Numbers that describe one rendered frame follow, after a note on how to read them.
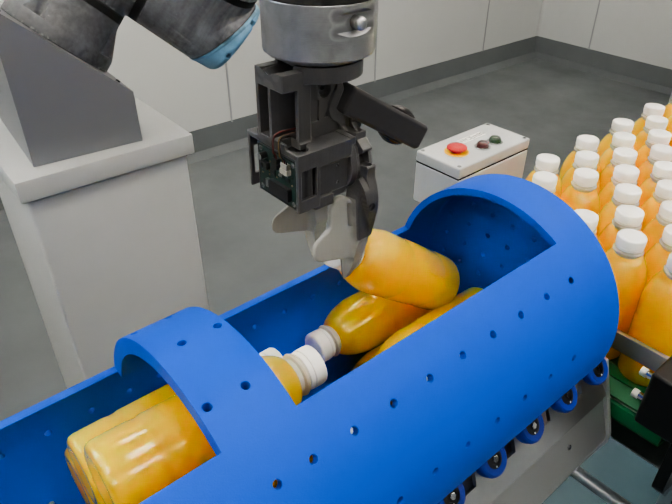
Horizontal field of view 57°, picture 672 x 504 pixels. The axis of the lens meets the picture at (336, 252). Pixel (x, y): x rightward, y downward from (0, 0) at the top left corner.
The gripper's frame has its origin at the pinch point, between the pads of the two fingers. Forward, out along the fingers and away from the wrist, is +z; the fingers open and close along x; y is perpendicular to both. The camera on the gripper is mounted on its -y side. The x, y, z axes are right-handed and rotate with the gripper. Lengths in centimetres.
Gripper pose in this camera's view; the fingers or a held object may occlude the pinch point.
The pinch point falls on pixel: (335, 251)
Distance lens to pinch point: 61.6
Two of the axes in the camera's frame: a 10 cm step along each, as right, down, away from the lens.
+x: 6.5, 4.3, -6.2
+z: -0.1, 8.3, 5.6
